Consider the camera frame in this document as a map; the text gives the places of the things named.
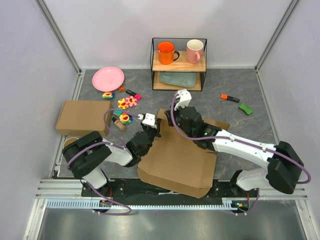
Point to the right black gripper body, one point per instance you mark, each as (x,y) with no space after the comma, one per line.
(177,119)

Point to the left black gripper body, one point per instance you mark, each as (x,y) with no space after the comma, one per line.
(152,133)

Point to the brown cardboard box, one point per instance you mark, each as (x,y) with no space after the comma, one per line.
(81,117)
(177,164)

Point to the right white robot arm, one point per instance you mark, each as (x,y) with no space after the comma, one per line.
(279,165)

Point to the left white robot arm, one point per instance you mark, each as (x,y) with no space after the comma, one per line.
(84,155)

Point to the closed brown cardboard box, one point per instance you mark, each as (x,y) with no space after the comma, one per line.
(81,117)

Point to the rainbow flower toy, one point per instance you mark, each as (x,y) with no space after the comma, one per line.
(125,119)

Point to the foundation bottle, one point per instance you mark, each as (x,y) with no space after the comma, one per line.
(118,124)

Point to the orange black highlighter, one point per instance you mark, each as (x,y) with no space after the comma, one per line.
(229,98)

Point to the light green tray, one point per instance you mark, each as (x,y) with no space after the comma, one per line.
(181,79)

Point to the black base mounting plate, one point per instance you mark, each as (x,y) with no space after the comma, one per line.
(134,191)

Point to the orange yellow flower toy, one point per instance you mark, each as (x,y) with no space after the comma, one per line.
(121,104)

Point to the pink flower toy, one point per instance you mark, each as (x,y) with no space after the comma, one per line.
(131,101)

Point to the pink black highlighter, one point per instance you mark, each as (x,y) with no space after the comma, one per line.
(133,94)

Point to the green black eraser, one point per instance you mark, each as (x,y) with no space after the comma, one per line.
(247,110)

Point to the small orange flower toy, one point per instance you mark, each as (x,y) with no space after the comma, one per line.
(122,89)

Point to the beige cup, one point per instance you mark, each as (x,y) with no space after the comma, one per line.
(69,141)

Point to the pink plate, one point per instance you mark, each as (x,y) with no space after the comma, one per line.
(108,79)

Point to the pink mug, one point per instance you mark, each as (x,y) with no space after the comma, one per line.
(194,50)

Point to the orange mug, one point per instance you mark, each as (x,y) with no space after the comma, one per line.
(167,53)

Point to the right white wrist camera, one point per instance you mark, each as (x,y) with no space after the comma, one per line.
(181,99)

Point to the black wire wooden shelf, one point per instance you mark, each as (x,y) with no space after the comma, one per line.
(181,65)

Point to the grey slotted cable duct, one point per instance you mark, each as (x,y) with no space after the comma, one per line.
(101,204)

